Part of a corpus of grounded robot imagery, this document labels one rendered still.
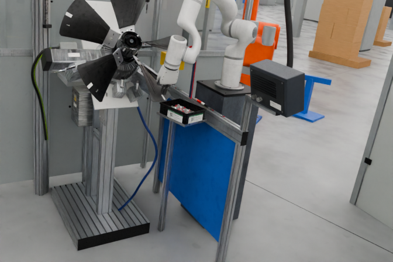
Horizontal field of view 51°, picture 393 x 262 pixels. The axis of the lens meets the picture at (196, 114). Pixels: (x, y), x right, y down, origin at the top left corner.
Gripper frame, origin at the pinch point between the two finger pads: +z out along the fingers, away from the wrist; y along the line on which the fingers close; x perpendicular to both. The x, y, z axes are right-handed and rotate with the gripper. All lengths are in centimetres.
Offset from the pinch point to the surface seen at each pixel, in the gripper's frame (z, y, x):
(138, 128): 86, -31, -68
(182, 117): 11.4, -9.8, 9.8
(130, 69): 1.8, 9.9, -23.6
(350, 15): 110, -682, -402
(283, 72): -41, -28, 46
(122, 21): -19.9, 13.2, -39.5
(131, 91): 10.6, 10.6, -15.0
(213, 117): 12.4, -30.1, 11.0
